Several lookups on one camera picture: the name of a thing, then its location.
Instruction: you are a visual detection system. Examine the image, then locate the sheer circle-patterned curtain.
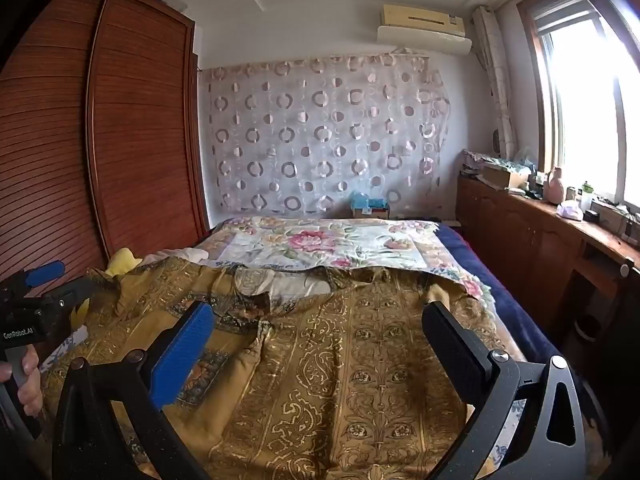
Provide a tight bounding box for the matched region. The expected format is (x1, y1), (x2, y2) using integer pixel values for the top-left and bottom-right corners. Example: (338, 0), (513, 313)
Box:
(197, 52), (451, 218)

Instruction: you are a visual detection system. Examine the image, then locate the yellow cloth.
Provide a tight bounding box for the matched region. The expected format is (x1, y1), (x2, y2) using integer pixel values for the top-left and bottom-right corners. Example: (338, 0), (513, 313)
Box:
(70, 249), (143, 333)

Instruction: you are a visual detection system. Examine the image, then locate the pink bottle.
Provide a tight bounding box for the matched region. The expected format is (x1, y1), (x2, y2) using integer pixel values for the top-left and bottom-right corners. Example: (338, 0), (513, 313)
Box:
(544, 167), (567, 205)

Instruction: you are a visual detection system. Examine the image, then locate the floral cloth stack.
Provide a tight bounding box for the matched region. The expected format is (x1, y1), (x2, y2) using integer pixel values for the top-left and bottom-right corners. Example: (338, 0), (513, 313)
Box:
(461, 149), (521, 172)

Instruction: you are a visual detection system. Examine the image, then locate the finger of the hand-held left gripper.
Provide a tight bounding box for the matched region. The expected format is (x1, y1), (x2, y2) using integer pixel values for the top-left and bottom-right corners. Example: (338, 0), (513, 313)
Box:
(47, 277), (118, 322)
(0, 260), (67, 302)

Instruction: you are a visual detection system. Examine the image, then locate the pink floral blanket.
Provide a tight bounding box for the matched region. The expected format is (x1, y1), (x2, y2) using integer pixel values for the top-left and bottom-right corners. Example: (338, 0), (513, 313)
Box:
(192, 216), (496, 311)

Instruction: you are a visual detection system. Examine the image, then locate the wall air conditioner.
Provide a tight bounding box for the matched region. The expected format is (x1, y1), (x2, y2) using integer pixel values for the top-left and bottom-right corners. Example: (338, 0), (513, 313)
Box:
(377, 4), (473, 56)

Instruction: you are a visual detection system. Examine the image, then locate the brown wooden wardrobe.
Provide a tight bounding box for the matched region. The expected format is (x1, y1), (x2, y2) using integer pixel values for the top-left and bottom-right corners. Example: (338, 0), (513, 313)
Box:
(0, 0), (211, 301)

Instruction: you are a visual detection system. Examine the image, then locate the person's left hand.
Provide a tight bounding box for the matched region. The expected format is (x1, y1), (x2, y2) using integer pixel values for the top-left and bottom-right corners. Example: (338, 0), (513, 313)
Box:
(0, 345), (44, 417)

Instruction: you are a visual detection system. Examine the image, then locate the cream folded cloth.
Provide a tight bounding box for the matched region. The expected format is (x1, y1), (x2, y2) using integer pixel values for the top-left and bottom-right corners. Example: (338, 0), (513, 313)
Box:
(142, 247), (208, 267)

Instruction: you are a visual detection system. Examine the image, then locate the navy blue blanket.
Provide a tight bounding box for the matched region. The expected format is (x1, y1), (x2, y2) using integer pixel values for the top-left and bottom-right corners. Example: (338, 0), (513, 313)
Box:
(435, 222), (601, 416)

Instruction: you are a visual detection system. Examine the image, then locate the window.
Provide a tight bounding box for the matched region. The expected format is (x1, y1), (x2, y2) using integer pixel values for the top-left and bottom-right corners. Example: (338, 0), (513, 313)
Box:
(517, 0), (640, 206)

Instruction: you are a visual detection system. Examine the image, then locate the cardboard box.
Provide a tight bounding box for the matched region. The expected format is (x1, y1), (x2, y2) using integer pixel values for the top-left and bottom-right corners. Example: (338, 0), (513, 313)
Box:
(480, 165), (529, 191)

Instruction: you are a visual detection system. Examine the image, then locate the golden patterned garment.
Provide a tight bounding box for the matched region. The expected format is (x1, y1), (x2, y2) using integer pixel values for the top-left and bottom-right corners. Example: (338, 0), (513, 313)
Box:
(42, 255), (506, 480)

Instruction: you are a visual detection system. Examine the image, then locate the teal item on box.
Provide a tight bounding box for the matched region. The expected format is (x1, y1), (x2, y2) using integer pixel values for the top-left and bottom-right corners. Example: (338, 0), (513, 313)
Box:
(350, 191), (392, 219)

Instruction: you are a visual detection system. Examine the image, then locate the bundled white window curtain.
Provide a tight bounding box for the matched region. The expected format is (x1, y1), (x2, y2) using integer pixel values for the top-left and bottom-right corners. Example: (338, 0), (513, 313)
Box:
(472, 6), (518, 158)

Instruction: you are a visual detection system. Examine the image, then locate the blue floral bed sheet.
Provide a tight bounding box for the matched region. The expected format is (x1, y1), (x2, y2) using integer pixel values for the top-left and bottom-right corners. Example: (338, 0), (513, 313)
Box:
(40, 330), (526, 480)

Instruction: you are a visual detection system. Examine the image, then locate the dark waste bin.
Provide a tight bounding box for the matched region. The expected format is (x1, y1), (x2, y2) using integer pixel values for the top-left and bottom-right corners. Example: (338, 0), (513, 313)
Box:
(574, 314), (603, 351)

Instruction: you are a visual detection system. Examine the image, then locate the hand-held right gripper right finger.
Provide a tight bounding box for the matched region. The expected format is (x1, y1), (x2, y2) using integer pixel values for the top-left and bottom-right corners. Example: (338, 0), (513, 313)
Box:
(421, 301), (588, 480)

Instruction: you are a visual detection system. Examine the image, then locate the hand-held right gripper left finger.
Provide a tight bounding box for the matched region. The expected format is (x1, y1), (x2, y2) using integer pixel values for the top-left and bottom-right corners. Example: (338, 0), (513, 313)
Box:
(52, 301), (216, 480)

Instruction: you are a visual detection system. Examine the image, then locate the clear plastic bag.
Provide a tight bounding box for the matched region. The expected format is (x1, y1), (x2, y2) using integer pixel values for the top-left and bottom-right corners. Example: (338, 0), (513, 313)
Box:
(510, 146), (539, 171)

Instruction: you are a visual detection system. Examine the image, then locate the wooden side cabinet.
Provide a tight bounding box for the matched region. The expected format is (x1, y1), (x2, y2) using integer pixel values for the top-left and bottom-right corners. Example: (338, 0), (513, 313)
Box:
(456, 170), (640, 361)

